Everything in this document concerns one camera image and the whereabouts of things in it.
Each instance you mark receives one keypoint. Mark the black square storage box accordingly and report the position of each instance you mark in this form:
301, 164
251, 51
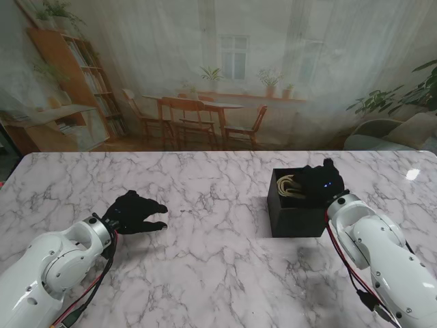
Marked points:
293, 218

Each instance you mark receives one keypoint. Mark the printed room scene backdrop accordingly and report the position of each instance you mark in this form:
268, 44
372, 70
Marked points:
218, 51

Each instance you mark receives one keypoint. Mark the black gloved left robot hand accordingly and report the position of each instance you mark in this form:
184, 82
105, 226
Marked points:
133, 215

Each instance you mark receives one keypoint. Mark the beige woven belt looped end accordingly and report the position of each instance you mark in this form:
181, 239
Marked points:
288, 186

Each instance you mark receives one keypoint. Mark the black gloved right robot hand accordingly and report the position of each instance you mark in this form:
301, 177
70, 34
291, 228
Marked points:
317, 186

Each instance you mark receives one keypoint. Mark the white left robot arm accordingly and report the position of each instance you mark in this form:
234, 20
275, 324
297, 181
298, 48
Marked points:
51, 273

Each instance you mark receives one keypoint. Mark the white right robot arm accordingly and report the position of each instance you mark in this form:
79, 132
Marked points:
382, 253

